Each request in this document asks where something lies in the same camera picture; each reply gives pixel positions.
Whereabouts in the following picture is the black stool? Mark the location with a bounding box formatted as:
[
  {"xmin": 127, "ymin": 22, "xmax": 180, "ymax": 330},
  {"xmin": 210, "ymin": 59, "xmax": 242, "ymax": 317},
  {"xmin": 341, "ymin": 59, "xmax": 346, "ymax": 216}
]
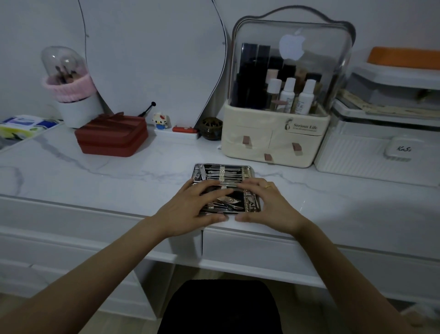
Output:
[{"xmin": 157, "ymin": 279, "xmax": 283, "ymax": 334}]

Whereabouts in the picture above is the grey white storage tray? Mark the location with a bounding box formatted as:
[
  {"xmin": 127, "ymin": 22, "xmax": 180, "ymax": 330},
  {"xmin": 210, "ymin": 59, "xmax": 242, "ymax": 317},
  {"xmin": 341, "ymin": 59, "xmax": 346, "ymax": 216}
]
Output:
[{"xmin": 345, "ymin": 63, "xmax": 440, "ymax": 101}]

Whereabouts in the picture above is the silver manicure set case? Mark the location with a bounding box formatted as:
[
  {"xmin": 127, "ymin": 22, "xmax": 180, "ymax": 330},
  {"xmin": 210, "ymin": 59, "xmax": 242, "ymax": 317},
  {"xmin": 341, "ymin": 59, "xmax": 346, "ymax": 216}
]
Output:
[{"xmin": 191, "ymin": 163, "xmax": 262, "ymax": 216}]

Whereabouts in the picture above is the person's right hand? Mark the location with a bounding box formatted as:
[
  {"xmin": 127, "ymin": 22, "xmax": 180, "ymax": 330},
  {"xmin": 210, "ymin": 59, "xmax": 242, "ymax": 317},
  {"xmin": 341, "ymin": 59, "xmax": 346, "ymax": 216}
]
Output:
[{"xmin": 235, "ymin": 178, "xmax": 307, "ymax": 237}]

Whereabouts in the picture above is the curved frameless mirror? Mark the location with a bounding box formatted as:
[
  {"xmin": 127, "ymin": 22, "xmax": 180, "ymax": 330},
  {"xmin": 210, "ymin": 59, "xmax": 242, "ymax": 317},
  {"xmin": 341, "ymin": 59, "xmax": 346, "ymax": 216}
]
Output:
[{"xmin": 78, "ymin": 0, "xmax": 228, "ymax": 128}]

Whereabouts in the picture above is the row of black cosmetic tubes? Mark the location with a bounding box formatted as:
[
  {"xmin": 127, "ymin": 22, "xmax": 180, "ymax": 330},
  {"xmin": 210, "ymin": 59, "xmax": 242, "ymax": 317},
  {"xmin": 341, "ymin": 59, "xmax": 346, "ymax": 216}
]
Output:
[{"xmin": 233, "ymin": 43, "xmax": 273, "ymax": 109}]

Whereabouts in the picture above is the dark round incense burner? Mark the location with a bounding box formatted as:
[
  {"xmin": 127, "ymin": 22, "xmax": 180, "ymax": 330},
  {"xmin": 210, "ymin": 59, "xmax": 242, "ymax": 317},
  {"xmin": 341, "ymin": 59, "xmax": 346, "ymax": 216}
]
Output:
[{"xmin": 199, "ymin": 117, "xmax": 223, "ymax": 141}]

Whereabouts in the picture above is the small white tray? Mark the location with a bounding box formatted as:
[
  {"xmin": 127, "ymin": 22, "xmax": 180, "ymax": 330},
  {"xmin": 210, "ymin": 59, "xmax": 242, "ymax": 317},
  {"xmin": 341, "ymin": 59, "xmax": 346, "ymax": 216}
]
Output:
[{"xmin": 154, "ymin": 127, "xmax": 200, "ymax": 145}]

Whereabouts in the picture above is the black stick with ball tip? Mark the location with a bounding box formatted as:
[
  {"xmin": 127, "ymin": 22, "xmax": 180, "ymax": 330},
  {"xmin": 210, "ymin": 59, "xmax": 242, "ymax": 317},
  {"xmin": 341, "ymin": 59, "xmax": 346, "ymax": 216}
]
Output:
[{"xmin": 138, "ymin": 101, "xmax": 157, "ymax": 118}]

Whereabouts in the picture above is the cream cosmetic organizer clear lid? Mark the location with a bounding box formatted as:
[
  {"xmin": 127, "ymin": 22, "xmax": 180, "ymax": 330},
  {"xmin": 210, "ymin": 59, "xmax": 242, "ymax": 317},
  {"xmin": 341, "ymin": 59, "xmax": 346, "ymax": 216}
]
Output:
[{"xmin": 221, "ymin": 5, "xmax": 357, "ymax": 169}]

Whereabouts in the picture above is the person's left hand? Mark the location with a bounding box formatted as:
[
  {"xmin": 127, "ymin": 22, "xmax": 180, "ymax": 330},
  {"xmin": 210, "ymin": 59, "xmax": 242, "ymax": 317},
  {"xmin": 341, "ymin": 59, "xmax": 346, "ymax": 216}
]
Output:
[{"xmin": 155, "ymin": 178, "xmax": 237, "ymax": 239}]

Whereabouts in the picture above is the blue white tissue pack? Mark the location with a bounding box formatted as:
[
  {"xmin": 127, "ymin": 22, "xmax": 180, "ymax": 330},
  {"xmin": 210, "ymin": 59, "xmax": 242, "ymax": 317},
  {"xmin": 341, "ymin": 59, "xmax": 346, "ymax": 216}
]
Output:
[{"xmin": 0, "ymin": 114, "xmax": 63, "ymax": 142}]

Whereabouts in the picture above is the bunch of makeup brushes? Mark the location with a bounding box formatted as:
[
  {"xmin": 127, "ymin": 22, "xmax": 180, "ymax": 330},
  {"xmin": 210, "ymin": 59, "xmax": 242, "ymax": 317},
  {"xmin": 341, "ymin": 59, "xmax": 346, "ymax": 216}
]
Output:
[{"xmin": 53, "ymin": 65, "xmax": 81, "ymax": 85}]

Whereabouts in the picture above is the person's right forearm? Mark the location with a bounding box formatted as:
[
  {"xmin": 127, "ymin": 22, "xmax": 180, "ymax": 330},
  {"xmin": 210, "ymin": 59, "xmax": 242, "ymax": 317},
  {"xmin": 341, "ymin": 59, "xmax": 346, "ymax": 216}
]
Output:
[{"xmin": 291, "ymin": 221, "xmax": 419, "ymax": 334}]

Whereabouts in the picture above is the person's left forearm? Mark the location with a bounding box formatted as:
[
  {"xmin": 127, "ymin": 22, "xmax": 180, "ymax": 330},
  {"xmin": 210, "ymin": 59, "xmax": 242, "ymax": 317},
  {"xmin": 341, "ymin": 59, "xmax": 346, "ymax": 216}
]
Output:
[{"xmin": 0, "ymin": 216, "xmax": 173, "ymax": 334}]

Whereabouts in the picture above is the red jewelry box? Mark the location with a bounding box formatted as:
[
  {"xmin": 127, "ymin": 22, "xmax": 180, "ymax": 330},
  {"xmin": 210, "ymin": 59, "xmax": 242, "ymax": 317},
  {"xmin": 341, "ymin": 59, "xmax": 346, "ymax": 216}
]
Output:
[{"xmin": 74, "ymin": 112, "xmax": 149, "ymax": 158}]

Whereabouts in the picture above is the orange flat box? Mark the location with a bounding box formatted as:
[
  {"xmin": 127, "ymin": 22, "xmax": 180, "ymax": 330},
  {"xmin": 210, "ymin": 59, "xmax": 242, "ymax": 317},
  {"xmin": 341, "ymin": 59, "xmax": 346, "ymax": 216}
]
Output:
[{"xmin": 367, "ymin": 46, "xmax": 440, "ymax": 71}]

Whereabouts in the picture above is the row of metal manicure tools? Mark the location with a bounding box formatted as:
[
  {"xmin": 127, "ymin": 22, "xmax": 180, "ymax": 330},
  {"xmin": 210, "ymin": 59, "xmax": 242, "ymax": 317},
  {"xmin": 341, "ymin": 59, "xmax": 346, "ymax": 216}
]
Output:
[{"xmin": 194, "ymin": 165, "xmax": 258, "ymax": 212}]

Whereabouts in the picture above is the white table drawer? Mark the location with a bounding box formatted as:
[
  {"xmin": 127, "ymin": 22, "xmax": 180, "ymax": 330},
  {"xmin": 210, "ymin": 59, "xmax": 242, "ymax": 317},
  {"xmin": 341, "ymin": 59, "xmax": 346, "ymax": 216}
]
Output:
[
  {"xmin": 0, "ymin": 197, "xmax": 204, "ymax": 262},
  {"xmin": 202, "ymin": 228, "xmax": 440, "ymax": 299},
  {"xmin": 0, "ymin": 257, "xmax": 155, "ymax": 320}
]

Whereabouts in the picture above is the white cat block figure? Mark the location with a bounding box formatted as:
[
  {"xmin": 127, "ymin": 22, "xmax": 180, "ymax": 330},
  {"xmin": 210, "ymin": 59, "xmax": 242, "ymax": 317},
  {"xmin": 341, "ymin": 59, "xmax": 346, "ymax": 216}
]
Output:
[{"xmin": 152, "ymin": 112, "xmax": 171, "ymax": 131}]

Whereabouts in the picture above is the pink knitted band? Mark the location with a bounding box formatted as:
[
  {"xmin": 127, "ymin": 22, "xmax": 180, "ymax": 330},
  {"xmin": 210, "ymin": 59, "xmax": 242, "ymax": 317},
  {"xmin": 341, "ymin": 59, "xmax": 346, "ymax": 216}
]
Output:
[{"xmin": 42, "ymin": 73, "xmax": 98, "ymax": 103}]

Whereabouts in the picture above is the white ribbed storage box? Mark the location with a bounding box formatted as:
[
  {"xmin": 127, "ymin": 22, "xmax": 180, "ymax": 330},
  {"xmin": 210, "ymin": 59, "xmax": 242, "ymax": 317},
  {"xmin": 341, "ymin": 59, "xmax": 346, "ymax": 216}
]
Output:
[{"xmin": 314, "ymin": 99, "xmax": 440, "ymax": 188}]

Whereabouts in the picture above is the white brush holder clear dome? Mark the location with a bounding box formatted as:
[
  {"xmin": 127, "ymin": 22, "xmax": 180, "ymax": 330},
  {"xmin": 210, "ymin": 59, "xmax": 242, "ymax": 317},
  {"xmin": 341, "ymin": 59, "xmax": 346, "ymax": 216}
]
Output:
[{"xmin": 41, "ymin": 46, "xmax": 104, "ymax": 129}]

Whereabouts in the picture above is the white cosmetic bottle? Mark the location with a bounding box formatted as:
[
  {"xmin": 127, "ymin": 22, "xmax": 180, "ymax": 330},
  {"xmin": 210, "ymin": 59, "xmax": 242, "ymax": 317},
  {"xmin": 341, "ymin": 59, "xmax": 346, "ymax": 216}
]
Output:
[
  {"xmin": 266, "ymin": 78, "xmax": 283, "ymax": 111},
  {"xmin": 280, "ymin": 77, "xmax": 297, "ymax": 114},
  {"xmin": 296, "ymin": 79, "xmax": 316, "ymax": 116}
]

